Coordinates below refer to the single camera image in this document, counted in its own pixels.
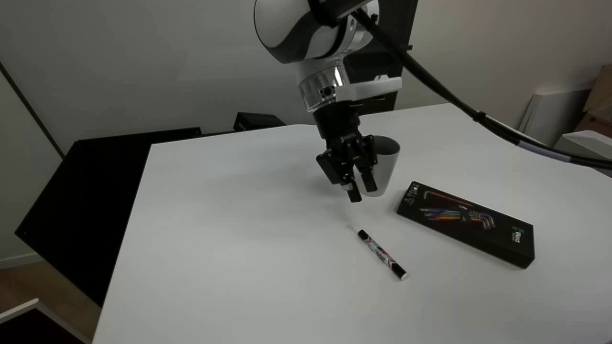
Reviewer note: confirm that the black flat tool box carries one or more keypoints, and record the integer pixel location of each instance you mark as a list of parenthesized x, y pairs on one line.
[(468, 221)]

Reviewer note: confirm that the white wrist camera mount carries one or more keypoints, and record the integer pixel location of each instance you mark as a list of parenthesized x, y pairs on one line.
[(372, 88)]

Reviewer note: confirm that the white black marker pen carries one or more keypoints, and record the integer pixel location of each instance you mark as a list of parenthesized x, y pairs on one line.
[(382, 254)]

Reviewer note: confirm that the brown cardboard box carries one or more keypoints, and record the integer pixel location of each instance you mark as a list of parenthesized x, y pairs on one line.
[(598, 111)]

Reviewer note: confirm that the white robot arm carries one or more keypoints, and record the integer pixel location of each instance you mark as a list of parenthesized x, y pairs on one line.
[(317, 36)]

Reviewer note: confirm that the dark wall pillar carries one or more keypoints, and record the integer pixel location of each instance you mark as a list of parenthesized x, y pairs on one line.
[(397, 21)]

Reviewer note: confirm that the white appliance at right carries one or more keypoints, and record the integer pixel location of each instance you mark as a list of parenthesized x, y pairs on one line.
[(586, 147)]

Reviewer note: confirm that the white ceramic mug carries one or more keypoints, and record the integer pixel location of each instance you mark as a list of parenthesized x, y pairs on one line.
[(387, 151)]

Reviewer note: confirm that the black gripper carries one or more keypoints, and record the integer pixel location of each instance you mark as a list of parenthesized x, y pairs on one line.
[(345, 147)]

